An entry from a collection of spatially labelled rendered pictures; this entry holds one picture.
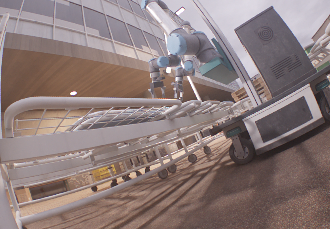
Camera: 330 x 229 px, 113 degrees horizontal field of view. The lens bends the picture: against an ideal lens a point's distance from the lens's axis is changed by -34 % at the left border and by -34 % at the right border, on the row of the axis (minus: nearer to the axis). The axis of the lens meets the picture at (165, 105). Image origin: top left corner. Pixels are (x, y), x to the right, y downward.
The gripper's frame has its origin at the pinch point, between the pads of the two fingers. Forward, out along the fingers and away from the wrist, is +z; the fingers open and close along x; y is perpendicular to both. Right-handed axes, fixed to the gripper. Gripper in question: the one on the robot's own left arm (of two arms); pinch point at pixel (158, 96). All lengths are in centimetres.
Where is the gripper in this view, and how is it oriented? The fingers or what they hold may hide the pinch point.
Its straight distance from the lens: 149.7
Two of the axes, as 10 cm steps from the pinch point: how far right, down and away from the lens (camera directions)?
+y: -7.5, 0.4, 6.6
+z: 1.6, 9.8, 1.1
